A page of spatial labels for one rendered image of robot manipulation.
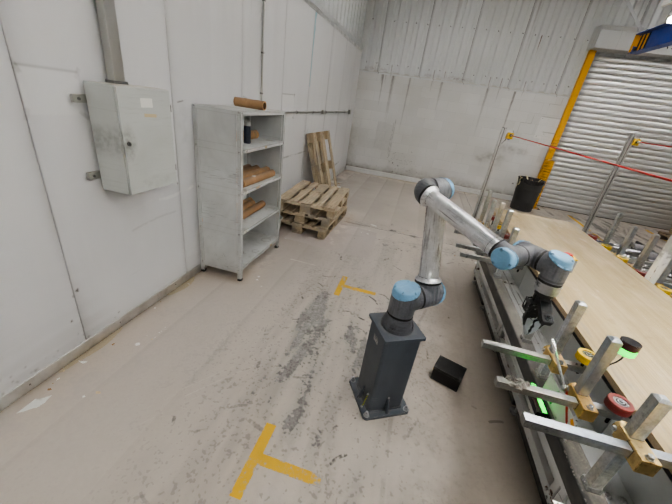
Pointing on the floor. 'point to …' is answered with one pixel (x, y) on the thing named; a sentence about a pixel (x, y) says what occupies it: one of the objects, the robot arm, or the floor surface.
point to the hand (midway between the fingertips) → (527, 333)
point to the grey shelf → (218, 150)
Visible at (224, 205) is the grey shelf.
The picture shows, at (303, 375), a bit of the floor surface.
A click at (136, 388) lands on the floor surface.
